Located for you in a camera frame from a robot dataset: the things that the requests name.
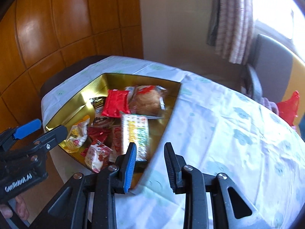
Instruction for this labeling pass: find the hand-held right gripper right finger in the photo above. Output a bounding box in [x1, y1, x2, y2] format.
[164, 142, 265, 229]

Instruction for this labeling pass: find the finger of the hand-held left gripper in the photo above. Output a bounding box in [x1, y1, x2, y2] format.
[0, 119, 43, 151]
[0, 125, 68, 164]

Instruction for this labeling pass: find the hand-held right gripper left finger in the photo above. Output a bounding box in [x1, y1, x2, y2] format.
[31, 142, 137, 229]

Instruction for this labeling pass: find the pale yellow snack packet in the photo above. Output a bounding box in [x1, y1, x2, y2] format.
[65, 114, 91, 153]

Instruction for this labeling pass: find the red foil candy packet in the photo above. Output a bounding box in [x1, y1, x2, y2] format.
[108, 126, 123, 159]
[87, 126, 109, 146]

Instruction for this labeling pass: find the red and white snack packet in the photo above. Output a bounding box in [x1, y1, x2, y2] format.
[83, 139, 113, 173]

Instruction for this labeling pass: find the white green cracker packet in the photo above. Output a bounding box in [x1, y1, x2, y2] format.
[120, 113, 151, 163]

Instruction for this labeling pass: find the dark brown snack packet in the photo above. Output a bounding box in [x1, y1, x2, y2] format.
[89, 97, 115, 128]

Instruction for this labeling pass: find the bread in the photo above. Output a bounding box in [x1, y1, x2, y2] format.
[125, 85, 168, 120]

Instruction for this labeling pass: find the gold metal tin box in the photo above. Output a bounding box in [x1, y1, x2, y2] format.
[44, 72, 183, 190]

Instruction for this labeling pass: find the person's left hand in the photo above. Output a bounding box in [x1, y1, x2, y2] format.
[0, 192, 30, 221]

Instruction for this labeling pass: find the cloud printed white tablecloth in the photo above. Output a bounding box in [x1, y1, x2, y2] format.
[40, 55, 305, 229]

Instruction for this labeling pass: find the dark brown table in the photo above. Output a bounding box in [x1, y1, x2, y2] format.
[39, 55, 110, 96]

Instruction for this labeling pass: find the pink cloth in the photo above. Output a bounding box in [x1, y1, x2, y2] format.
[260, 97, 280, 116]

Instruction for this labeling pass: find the wooden panelled wardrobe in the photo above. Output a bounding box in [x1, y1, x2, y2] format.
[0, 0, 143, 136]

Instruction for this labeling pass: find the red plastic bag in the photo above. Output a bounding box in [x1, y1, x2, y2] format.
[276, 91, 301, 127]

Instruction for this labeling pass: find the grey and yellow armchair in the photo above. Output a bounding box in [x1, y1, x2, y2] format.
[241, 33, 305, 124]

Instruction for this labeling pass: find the pink patterned curtain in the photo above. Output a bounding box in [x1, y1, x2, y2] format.
[206, 0, 254, 65]

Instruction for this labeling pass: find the bright window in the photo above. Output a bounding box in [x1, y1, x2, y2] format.
[248, 0, 305, 53]

